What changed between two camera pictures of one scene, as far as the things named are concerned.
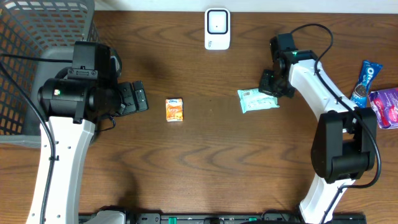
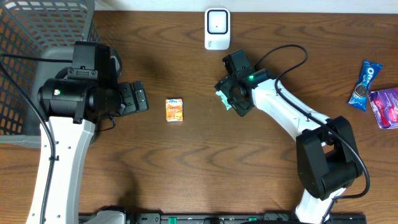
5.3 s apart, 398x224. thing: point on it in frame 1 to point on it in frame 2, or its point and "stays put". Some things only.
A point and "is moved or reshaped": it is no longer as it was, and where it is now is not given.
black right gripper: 274,86 to 232,97
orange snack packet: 174,109 stays put
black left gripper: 125,98 stays put
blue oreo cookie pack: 367,74 stays put
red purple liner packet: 385,104 stays put
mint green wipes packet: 252,99 is moved or reshaped
